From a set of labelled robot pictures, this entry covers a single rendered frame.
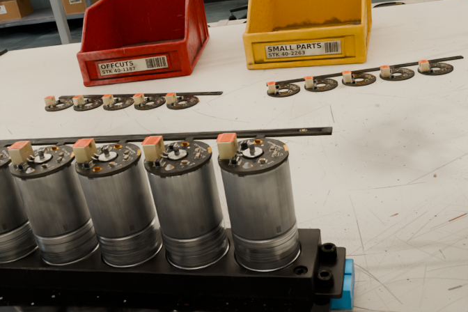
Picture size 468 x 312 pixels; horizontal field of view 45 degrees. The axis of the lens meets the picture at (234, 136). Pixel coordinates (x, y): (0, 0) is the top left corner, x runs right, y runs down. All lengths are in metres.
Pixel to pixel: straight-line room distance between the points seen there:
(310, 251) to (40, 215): 0.10
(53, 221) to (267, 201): 0.09
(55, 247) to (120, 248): 0.03
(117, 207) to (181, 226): 0.03
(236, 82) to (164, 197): 0.27
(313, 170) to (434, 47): 0.22
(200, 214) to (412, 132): 0.17
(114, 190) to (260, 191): 0.05
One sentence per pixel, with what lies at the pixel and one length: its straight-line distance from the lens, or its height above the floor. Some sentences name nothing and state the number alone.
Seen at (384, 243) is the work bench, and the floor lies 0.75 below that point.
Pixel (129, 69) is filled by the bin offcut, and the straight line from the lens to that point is 0.51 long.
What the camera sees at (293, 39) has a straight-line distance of 0.47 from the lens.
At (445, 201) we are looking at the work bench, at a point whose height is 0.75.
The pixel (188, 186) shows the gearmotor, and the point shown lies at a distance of 0.20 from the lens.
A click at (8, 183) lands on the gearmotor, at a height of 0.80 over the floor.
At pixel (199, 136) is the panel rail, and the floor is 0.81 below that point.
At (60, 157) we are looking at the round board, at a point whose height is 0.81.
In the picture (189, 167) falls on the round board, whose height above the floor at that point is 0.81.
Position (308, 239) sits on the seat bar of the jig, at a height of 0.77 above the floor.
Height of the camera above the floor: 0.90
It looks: 24 degrees down
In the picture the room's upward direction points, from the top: 9 degrees counter-clockwise
